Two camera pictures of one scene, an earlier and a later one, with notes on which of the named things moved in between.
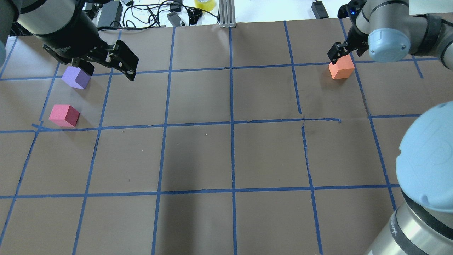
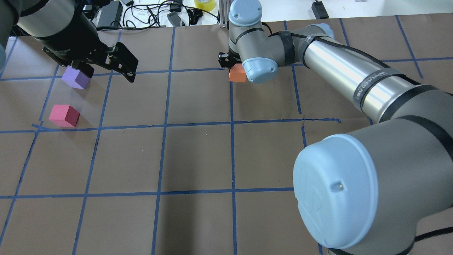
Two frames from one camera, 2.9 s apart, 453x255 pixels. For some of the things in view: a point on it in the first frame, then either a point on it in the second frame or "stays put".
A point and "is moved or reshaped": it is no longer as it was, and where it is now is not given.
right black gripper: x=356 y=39 to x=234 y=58
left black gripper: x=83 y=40 stays put
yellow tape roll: x=205 y=5 stays put
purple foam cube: x=76 y=77 stays put
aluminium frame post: x=227 y=13 stays put
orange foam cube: x=342 y=69 is moved or reshaped
